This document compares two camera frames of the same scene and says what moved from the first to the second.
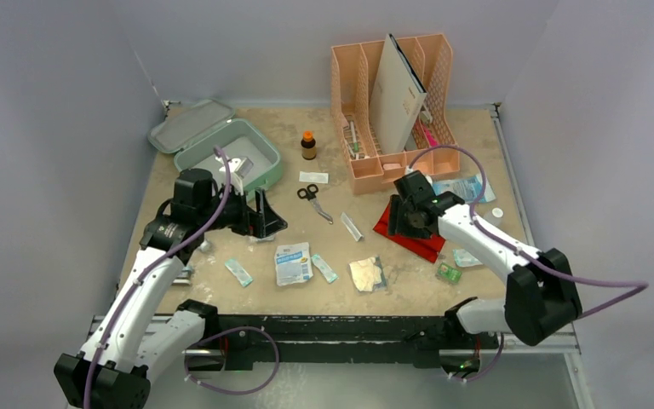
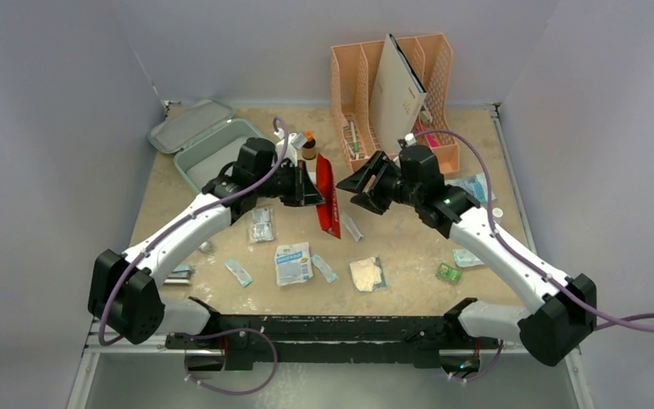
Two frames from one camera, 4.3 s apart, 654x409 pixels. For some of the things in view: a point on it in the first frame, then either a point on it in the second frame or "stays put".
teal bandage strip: x=329 y=275 stays put
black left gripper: x=262 y=223 -> x=303 y=192
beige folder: x=397 y=100 stays put
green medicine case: x=195 y=128 stays put
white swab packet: x=351 y=227 stays put
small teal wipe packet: x=463 y=259 stays put
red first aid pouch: x=428 y=249 -> x=329 y=211
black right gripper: x=397 y=211 -> x=375 y=184
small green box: x=449 y=273 stays put
